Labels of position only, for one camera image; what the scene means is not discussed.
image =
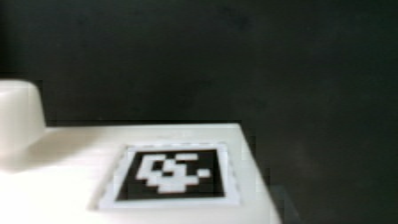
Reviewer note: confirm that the white drawer box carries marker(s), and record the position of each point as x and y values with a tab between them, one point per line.
162	174

